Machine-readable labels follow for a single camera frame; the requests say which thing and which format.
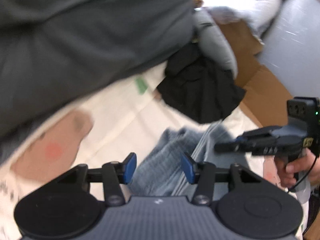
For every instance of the person's right hand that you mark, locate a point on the person's right hand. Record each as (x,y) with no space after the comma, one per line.
(300,166)

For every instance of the grey upright mattress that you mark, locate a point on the grey upright mattress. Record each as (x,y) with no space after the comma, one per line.
(295,42)

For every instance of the blue denim pants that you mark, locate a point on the blue denim pants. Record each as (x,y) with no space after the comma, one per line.
(162,155)

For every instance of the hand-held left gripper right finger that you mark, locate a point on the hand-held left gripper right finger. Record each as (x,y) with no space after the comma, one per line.
(187,167)

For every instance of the cream bear print blanket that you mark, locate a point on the cream bear print blanket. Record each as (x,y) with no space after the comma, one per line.
(112,130)

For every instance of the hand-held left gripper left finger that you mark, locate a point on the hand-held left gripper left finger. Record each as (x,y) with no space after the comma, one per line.
(130,167)

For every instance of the grey neck pillow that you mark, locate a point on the grey neck pillow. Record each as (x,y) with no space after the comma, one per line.
(215,45)

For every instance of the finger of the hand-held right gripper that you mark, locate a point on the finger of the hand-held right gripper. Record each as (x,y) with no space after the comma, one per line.
(232,147)
(257,133)

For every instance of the white pillow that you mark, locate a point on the white pillow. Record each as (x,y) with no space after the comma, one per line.
(245,0)

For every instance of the dark grey duvet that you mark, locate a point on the dark grey duvet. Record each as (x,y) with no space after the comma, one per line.
(75,30)

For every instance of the brown teddy bear toy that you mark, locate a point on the brown teddy bear toy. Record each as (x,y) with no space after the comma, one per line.
(198,0)

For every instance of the brown cardboard sheet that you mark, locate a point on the brown cardboard sheet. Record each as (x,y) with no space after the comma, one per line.
(262,87)

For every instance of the black garment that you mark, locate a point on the black garment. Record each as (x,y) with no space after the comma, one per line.
(200,92)

